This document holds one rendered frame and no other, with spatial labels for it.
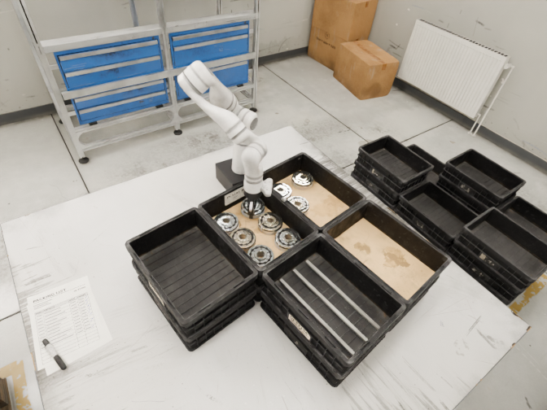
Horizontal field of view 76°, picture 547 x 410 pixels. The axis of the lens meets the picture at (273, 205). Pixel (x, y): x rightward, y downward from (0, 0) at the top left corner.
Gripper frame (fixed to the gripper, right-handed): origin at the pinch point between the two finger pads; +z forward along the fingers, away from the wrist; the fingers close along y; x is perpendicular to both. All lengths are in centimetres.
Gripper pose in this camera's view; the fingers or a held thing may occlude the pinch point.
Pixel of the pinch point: (251, 211)
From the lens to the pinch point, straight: 149.7
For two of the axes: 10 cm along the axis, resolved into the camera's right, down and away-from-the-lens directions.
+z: -0.8, 6.9, 7.2
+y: -0.8, 7.1, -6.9
